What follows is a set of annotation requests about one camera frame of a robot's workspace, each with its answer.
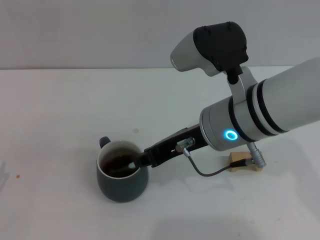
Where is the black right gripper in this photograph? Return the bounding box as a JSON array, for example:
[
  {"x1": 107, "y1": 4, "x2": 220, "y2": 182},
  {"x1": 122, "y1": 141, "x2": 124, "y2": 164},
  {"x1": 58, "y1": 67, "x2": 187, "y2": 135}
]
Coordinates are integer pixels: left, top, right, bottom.
[{"x1": 135, "y1": 124, "x2": 209, "y2": 169}]

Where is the dark grey ceramic cup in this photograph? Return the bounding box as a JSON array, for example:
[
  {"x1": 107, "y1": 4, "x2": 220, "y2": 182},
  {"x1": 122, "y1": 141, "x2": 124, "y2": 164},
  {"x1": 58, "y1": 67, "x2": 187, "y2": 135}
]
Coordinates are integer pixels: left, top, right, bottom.
[{"x1": 96, "y1": 136, "x2": 150, "y2": 203}]

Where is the dark brown coffee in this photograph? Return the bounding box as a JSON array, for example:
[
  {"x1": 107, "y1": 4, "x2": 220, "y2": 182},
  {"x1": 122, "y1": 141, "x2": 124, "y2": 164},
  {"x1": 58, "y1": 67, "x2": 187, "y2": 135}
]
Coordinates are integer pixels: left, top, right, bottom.
[{"x1": 99, "y1": 148, "x2": 140, "y2": 178}]

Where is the pale notched wooden block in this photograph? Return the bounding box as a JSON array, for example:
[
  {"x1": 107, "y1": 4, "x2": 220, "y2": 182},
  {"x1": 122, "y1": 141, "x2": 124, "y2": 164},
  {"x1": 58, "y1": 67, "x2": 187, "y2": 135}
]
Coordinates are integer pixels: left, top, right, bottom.
[{"x1": 228, "y1": 151, "x2": 264, "y2": 174}]

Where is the grey cable with metal plugs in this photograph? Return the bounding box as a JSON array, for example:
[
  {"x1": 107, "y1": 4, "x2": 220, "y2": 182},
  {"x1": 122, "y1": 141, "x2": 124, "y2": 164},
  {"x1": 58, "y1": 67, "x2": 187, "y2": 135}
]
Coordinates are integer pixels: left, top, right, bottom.
[{"x1": 175, "y1": 136, "x2": 268, "y2": 178}]

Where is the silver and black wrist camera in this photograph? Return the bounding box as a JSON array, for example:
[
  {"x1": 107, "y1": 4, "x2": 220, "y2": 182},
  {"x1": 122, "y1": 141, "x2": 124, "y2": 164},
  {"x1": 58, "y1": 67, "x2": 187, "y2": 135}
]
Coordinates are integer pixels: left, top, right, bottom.
[{"x1": 170, "y1": 21, "x2": 258, "y2": 106}]

